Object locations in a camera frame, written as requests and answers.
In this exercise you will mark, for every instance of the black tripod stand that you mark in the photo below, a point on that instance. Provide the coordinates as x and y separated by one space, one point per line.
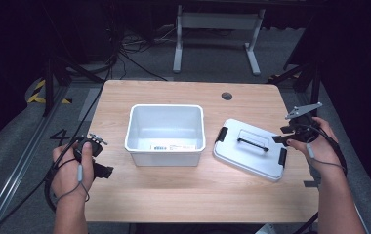
315 84
48 87

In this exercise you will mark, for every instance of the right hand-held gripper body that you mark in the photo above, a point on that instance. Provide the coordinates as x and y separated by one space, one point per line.
304 130

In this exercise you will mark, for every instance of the grey metal floor rail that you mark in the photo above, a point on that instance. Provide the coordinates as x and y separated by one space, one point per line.
14 169

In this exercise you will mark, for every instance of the white plastic storage box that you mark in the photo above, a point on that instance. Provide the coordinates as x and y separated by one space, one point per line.
165 122

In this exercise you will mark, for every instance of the person's right hand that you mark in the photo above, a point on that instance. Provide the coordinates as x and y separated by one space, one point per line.
325 152

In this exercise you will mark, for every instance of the white metal desk frame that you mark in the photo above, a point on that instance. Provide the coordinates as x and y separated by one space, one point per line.
177 55

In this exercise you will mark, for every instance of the grey tape patch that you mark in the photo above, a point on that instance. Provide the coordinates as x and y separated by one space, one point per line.
311 184

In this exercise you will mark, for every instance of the person's left hand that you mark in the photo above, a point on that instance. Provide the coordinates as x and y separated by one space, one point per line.
69 175

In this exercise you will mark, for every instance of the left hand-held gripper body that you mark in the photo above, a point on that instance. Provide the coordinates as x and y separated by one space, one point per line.
96 148

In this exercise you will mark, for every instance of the yellow and black floor tape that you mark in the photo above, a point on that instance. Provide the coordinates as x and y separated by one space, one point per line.
35 97

